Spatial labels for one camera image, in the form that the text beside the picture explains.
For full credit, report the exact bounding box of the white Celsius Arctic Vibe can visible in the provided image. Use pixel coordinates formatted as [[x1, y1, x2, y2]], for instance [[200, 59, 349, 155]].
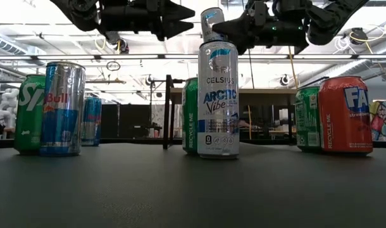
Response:
[[200, 7, 228, 44], [197, 40, 240, 160]]

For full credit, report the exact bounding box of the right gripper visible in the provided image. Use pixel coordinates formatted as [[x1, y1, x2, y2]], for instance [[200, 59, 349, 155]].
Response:
[[211, 0, 310, 56]]

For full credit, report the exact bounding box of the blue silver Red Bull can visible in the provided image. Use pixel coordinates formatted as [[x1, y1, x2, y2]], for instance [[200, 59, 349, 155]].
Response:
[[81, 96, 103, 147], [39, 61, 86, 157]]

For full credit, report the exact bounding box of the green Sprite can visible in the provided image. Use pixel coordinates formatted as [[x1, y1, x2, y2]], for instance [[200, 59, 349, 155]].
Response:
[[182, 77, 199, 156], [14, 74, 47, 156], [294, 85, 322, 153]]

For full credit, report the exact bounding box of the yellow cable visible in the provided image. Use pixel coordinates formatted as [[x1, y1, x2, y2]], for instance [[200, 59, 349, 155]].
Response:
[[287, 46, 299, 89]]

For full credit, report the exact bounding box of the black hanging ring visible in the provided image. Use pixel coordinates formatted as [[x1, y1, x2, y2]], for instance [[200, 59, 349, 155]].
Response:
[[106, 60, 121, 72]]

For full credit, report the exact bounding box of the silver ceiling duct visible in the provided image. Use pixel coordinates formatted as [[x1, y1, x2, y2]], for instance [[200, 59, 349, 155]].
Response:
[[0, 31, 47, 56], [299, 58, 386, 84]]

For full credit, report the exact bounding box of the wooden shelf with black legs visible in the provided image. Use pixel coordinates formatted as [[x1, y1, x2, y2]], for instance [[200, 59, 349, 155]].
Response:
[[163, 74, 329, 150]]

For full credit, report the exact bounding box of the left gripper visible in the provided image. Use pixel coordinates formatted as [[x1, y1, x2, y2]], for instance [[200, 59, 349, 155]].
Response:
[[99, 0, 196, 42]]

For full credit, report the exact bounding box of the black partition panel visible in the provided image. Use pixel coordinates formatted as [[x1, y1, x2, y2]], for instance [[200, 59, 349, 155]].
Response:
[[101, 103, 151, 140]]

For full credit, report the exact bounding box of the red Fanta strawberry can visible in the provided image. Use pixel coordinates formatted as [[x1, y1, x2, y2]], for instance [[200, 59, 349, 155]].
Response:
[[318, 75, 374, 156]]

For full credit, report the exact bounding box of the colourful patterned panel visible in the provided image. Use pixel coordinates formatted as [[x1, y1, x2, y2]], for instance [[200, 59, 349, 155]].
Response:
[[370, 100, 386, 142]]

